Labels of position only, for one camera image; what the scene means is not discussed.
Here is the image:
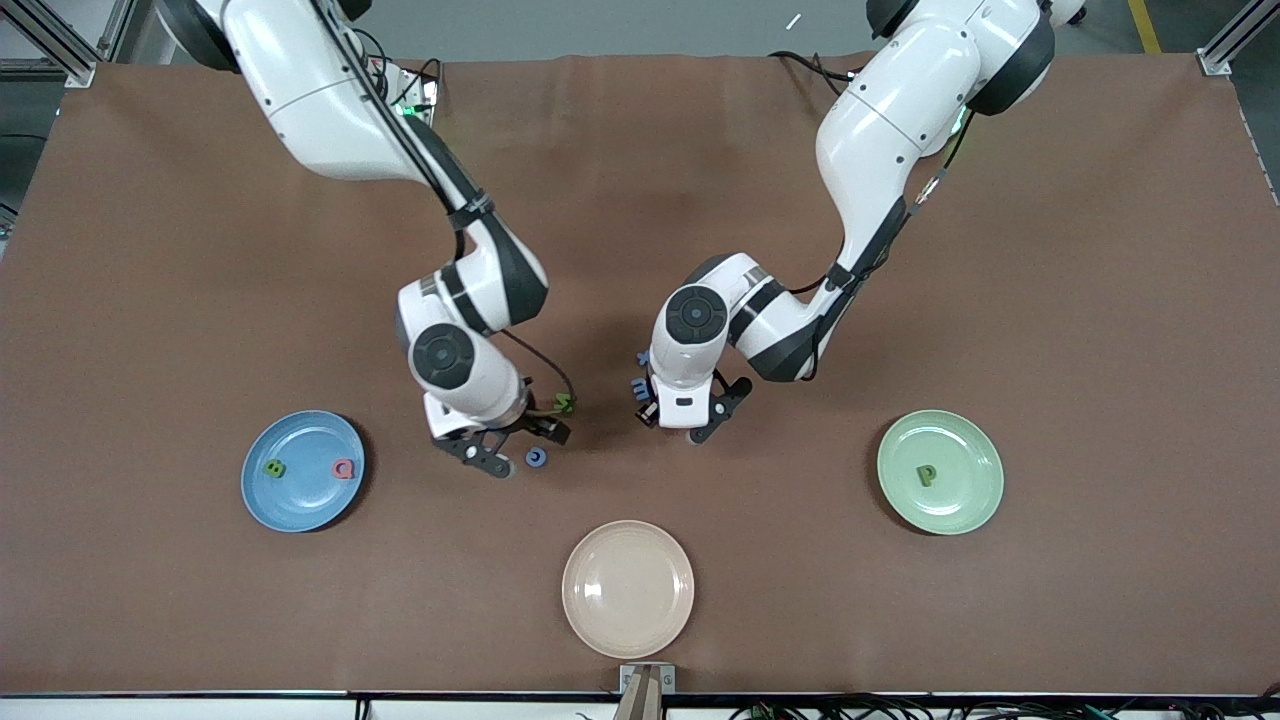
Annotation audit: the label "beige plate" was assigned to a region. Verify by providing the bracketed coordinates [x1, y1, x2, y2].
[561, 519, 696, 660]

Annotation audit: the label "blue plate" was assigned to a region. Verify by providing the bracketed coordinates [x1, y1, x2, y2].
[240, 409, 367, 534]

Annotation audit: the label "green plate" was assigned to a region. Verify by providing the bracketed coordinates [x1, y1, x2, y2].
[876, 409, 1005, 537]

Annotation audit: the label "base connector box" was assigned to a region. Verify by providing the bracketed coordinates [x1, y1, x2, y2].
[375, 60, 442, 126]

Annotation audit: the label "brown table cover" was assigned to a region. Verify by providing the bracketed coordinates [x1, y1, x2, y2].
[0, 52, 1280, 696]

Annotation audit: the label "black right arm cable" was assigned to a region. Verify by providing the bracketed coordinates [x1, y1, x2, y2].
[305, 0, 579, 416]

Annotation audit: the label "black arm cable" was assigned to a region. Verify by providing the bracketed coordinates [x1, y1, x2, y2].
[790, 105, 979, 386]
[305, 0, 579, 416]

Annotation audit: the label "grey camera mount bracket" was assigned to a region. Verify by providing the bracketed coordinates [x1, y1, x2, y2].
[612, 663, 677, 720]

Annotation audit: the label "tangled black floor cables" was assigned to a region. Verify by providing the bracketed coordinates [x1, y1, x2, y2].
[728, 690, 1280, 720]

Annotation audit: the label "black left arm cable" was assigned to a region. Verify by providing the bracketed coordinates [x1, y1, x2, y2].
[790, 105, 979, 386]

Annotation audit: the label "black base cable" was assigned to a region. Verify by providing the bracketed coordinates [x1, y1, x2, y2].
[768, 48, 863, 91]

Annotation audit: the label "aluminium frame post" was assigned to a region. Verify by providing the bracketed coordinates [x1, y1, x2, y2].
[1197, 0, 1280, 78]
[0, 0, 136, 89]

